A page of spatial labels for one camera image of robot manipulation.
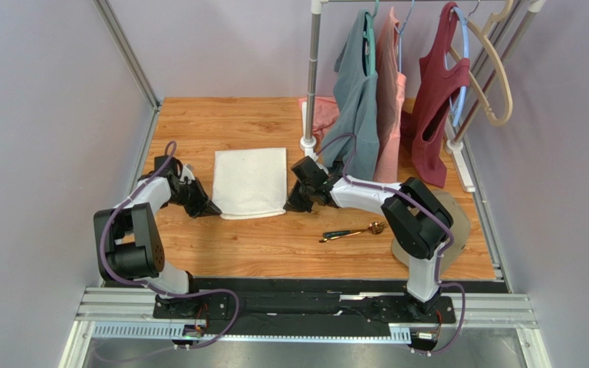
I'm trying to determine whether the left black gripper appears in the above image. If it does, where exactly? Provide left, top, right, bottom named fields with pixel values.
left=166, top=177, right=221, bottom=219

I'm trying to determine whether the white cloth napkin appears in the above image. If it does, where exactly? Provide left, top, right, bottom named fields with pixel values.
left=212, top=147, right=288, bottom=220

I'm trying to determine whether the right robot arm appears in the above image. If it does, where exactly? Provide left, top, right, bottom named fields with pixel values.
left=284, top=156, right=455, bottom=314

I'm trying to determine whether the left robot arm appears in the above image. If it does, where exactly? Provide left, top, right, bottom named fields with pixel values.
left=94, top=154, right=222, bottom=318

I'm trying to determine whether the metal clothes rack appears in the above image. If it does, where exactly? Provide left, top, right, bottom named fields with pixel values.
left=299, top=1, right=545, bottom=193

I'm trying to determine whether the pink cloth on table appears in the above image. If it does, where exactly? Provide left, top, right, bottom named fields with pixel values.
left=312, top=97, right=339, bottom=144

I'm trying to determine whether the grey-blue hanging shirt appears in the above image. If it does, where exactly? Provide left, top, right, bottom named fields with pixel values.
left=322, top=9, right=379, bottom=180

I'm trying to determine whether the salmon pink hanging shirt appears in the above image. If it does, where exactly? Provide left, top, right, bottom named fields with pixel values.
left=373, top=8, right=406, bottom=183

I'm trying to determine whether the tan baseball cap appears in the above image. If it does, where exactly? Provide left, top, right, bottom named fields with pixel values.
left=410, top=189, right=472, bottom=276

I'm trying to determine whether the teal hanger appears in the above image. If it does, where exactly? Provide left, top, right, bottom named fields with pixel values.
left=363, top=0, right=380, bottom=76

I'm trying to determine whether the dark red tank top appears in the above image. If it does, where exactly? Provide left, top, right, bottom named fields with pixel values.
left=400, top=2, right=471, bottom=188

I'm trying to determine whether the beige wooden hanger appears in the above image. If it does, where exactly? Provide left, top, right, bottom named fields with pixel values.
left=466, top=1, right=514, bottom=127

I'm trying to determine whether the light blue hanger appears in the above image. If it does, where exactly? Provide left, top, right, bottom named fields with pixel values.
left=442, top=5, right=472, bottom=129

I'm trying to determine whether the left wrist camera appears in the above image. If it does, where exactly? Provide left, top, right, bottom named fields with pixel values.
left=180, top=164, right=196, bottom=182

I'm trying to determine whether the gold utensil dark handle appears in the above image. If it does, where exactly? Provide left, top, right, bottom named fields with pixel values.
left=318, top=230, right=368, bottom=243

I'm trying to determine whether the gold fork green handle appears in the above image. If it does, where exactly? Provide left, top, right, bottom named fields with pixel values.
left=319, top=222, right=389, bottom=243

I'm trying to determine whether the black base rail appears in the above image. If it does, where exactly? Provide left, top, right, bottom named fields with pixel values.
left=148, top=289, right=467, bottom=344

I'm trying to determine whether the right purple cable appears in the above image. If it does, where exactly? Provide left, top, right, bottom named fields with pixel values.
left=314, top=132, right=466, bottom=356

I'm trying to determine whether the aluminium frame post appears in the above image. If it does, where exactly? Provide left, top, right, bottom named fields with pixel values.
left=93, top=0, right=161, bottom=111

